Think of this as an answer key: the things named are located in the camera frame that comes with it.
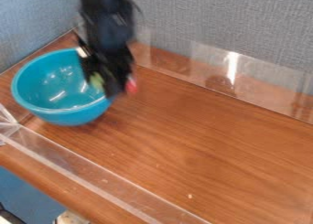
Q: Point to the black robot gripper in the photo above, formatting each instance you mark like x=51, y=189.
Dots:
x=109, y=29

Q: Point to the clear acrylic barrier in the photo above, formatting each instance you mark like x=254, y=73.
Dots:
x=278, y=89
x=41, y=158

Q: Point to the clear acrylic back barrier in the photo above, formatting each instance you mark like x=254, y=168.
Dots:
x=278, y=89

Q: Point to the clear acrylic front barrier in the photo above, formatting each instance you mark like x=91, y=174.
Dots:
x=41, y=158

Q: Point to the blue bowl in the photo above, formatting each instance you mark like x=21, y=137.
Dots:
x=48, y=87

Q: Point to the red toy strawberry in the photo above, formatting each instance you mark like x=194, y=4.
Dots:
x=129, y=85

